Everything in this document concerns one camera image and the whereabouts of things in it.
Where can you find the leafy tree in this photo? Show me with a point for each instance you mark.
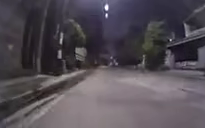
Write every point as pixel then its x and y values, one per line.
pixel 75 38

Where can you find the grey asphalt road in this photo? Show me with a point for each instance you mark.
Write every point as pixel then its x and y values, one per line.
pixel 123 100

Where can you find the pale concrete kerb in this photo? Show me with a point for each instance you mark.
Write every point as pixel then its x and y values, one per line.
pixel 53 81

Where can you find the green tree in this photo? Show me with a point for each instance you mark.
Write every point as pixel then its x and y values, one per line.
pixel 154 45

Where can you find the street lamp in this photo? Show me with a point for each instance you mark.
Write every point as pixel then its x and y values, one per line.
pixel 106 8

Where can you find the building with balcony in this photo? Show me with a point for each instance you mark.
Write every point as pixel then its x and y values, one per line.
pixel 193 40

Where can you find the dark wall with pillars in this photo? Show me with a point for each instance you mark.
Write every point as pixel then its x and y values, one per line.
pixel 26 36

